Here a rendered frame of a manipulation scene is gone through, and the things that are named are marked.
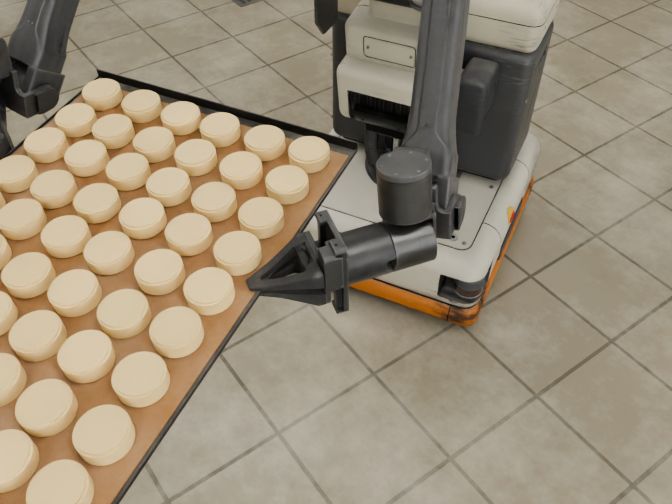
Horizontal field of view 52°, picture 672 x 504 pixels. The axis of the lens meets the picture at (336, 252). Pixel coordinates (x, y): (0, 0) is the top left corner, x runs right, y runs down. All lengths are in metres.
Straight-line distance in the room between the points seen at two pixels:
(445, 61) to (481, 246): 1.06
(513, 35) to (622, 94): 1.38
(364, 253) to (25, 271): 0.35
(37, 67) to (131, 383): 0.55
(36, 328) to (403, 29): 1.05
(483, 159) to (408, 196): 1.25
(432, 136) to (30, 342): 0.47
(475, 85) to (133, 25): 2.14
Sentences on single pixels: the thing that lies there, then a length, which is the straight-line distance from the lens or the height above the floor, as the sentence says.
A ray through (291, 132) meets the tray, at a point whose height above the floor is 1.01.
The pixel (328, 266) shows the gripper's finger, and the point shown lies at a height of 1.03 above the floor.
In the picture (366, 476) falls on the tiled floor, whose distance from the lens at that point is 1.71.
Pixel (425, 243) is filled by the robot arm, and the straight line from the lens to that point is 0.73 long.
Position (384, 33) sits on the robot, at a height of 0.82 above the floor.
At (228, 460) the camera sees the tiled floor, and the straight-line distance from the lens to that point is 1.74.
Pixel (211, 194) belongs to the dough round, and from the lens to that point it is 0.79.
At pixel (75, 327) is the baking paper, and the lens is 0.74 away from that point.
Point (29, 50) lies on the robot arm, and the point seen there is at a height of 1.05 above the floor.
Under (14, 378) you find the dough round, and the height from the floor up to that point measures 1.00.
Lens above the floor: 1.53
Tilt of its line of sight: 46 degrees down
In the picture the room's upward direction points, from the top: straight up
